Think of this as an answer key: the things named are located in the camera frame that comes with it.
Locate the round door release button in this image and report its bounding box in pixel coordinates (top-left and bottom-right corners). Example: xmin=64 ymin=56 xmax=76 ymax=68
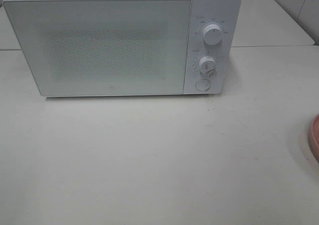
xmin=195 ymin=79 xmax=210 ymax=91

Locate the white microwave door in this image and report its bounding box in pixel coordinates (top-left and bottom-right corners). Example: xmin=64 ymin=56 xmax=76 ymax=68
xmin=4 ymin=0 xmax=190 ymax=97

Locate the pink round plate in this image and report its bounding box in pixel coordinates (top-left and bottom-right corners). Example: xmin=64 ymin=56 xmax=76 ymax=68
xmin=308 ymin=114 xmax=319 ymax=163

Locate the lower white timer knob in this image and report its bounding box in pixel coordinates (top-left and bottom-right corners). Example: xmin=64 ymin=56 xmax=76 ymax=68
xmin=198 ymin=56 xmax=216 ymax=74

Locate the upper white power knob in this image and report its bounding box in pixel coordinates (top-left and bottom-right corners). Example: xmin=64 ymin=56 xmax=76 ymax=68
xmin=202 ymin=22 xmax=223 ymax=45

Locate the white microwave oven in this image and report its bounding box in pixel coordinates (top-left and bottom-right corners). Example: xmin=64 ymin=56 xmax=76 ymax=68
xmin=2 ymin=0 xmax=241 ymax=97

